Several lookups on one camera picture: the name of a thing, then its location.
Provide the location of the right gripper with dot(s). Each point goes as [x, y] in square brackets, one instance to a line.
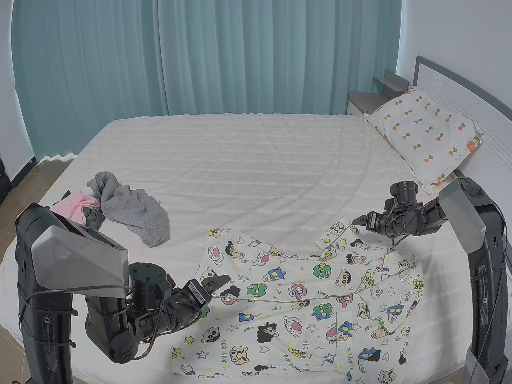
[380, 222]

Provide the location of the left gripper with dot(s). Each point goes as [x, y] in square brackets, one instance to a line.
[188, 298]

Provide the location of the white printed pyjama top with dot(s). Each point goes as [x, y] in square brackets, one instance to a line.
[304, 302]

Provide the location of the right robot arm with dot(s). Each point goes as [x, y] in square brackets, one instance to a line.
[484, 274]

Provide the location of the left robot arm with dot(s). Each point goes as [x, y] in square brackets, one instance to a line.
[76, 254]

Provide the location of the bed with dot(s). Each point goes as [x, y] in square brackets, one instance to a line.
[260, 166]

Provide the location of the white printed pillow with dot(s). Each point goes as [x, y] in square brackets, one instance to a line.
[426, 134]

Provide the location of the grey bedside table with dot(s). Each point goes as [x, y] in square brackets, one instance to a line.
[366, 100]

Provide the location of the dark grey garment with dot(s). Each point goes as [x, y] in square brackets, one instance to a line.
[92, 219]

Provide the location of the pink garment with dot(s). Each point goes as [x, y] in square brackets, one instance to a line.
[76, 208]

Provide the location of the black chest of drawers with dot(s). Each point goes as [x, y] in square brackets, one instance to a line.
[3, 178]

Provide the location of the blue-green curtain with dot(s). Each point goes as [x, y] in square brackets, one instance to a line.
[200, 46]

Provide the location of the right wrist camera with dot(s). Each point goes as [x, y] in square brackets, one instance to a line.
[390, 206]

